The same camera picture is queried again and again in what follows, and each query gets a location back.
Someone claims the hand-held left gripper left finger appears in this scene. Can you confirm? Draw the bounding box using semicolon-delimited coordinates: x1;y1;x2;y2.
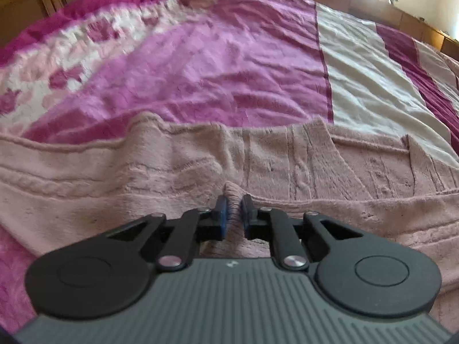
106;195;230;272

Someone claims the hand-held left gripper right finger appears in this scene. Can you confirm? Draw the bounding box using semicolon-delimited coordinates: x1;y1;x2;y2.
241;194;363;271

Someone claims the pink cable-knit sweater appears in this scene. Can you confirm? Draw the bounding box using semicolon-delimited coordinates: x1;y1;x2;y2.
0;112;459;296

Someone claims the pink floral bedspread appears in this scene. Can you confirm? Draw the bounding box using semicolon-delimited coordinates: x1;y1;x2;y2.
0;0;459;334

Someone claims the wooden headboard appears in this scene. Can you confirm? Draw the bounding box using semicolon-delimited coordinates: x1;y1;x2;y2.
0;0;459;61

